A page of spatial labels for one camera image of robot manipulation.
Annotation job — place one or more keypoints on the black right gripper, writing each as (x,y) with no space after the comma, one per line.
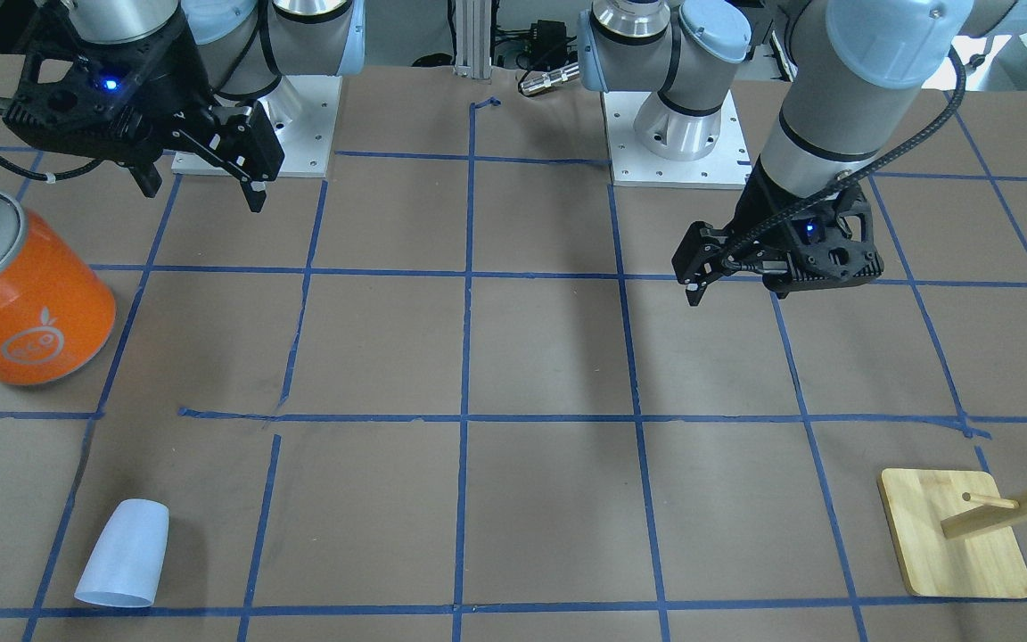
(176,82)

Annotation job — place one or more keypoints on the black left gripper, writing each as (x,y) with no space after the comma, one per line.
(765,212)

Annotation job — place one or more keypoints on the light blue cup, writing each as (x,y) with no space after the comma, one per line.
(123,570)

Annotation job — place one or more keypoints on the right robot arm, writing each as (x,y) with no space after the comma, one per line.
(246,46)

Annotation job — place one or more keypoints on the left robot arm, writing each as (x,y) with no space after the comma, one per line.
(874,79)

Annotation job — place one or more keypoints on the orange can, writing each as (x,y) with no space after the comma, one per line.
(55,312)

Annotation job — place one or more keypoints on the black power adapter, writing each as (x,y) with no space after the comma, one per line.
(547,44)

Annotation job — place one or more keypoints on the wooden mug stand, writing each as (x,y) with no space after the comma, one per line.
(953,532)

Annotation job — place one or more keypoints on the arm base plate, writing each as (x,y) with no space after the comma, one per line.
(683,152)
(303,111)

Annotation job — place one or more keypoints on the silver cable connector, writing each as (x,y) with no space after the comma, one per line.
(550,80)

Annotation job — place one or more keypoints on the aluminium frame post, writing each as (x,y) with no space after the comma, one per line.
(473,35)

